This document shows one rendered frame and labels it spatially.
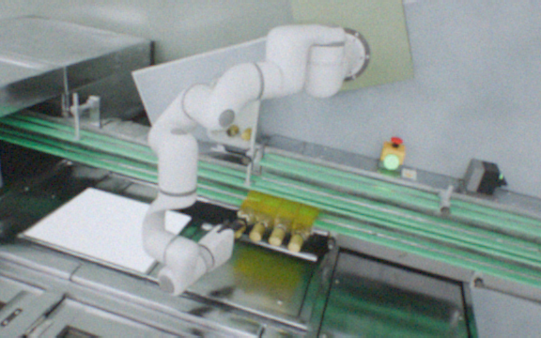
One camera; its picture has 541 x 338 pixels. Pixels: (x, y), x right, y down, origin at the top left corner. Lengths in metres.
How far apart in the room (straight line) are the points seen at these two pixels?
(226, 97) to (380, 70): 0.59
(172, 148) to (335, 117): 0.73
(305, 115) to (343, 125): 0.13
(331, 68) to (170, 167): 0.44
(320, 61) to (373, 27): 0.32
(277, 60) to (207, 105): 0.19
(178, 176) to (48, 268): 0.58
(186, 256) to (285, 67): 0.48
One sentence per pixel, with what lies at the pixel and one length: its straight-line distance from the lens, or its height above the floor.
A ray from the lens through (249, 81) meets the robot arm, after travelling 0.96.
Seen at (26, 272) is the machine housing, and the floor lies 1.41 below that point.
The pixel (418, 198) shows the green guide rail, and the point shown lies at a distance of 1.41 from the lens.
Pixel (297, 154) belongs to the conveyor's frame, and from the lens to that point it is 1.46.
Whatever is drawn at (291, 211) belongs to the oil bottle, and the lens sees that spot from 1.38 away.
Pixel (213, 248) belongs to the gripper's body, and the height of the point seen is 1.31.
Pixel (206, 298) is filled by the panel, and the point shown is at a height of 1.32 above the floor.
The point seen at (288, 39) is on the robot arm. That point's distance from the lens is 1.00.
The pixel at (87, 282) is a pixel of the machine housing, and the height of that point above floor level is 1.39.
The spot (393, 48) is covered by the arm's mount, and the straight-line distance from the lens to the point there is 1.36.
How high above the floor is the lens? 2.19
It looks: 61 degrees down
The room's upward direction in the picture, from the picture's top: 146 degrees counter-clockwise
